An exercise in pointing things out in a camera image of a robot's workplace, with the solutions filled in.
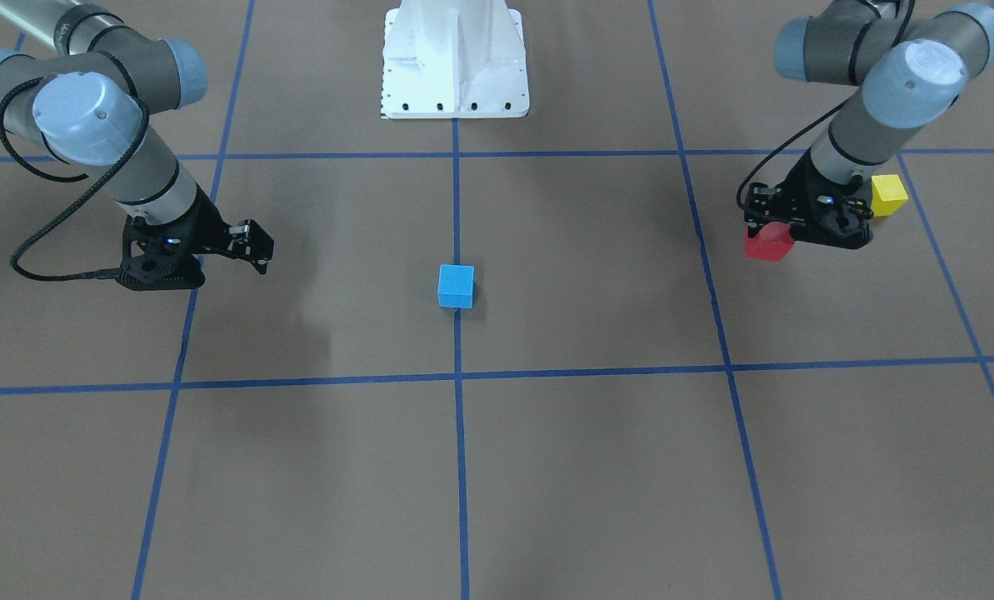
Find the white camera pillar base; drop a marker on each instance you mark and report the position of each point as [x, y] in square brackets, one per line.
[454, 60]

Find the blue foam block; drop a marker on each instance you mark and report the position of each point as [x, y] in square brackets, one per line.
[456, 286]

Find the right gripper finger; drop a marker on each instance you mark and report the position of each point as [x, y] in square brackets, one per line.
[254, 245]

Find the red foam block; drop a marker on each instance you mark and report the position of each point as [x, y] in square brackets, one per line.
[770, 242]

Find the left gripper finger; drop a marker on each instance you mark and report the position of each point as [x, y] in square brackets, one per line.
[762, 205]

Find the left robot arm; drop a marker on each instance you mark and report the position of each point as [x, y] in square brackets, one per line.
[906, 72]

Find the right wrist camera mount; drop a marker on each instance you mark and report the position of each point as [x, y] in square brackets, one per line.
[160, 257]

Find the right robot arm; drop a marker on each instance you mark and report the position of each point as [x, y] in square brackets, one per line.
[84, 116]

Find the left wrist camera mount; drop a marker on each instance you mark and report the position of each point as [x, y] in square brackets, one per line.
[836, 216]

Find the yellow foam block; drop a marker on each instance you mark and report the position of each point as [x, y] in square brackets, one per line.
[889, 194]

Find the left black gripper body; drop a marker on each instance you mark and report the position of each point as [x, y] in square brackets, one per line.
[805, 188]

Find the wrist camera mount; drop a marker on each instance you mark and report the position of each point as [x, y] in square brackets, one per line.
[160, 257]
[836, 216]

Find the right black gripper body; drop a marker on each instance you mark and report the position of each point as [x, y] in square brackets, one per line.
[206, 227]

